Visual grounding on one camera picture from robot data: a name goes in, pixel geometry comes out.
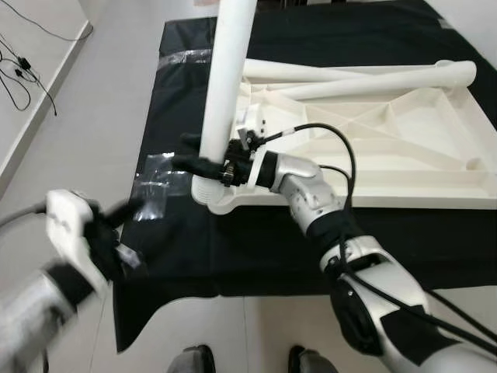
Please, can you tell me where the grey robot left foot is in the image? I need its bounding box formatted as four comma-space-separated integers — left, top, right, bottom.
167, 344, 217, 373

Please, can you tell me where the thin black cable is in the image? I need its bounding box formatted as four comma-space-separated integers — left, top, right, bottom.
0, 0, 94, 41
0, 35, 59, 117

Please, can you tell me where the clear tape strip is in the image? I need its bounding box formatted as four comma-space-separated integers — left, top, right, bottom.
159, 48, 210, 64

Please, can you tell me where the large clear tape patch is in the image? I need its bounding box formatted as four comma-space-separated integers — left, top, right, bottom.
132, 152, 195, 222

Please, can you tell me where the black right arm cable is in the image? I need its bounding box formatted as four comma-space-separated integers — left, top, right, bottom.
260, 122, 497, 358

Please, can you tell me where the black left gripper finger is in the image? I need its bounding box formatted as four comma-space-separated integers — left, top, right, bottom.
105, 197, 148, 230

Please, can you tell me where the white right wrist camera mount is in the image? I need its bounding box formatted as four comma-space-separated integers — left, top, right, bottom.
233, 105, 269, 156

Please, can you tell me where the grey robot foot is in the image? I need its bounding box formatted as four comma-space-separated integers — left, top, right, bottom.
167, 344, 217, 373
289, 344, 340, 373

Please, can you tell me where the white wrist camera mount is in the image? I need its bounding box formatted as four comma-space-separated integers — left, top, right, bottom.
45, 189, 106, 292
233, 105, 269, 156

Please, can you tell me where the black wall plug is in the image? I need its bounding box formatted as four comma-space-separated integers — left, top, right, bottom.
17, 56, 38, 82

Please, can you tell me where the grey robot right foot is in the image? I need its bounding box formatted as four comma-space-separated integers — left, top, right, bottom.
289, 344, 340, 373

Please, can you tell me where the white plastic table top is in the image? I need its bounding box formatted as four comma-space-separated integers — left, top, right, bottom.
190, 58, 497, 214

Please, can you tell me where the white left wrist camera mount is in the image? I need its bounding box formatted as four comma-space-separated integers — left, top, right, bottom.
45, 189, 106, 292

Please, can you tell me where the black tablecloth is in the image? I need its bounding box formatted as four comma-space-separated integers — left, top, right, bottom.
113, 0, 497, 354

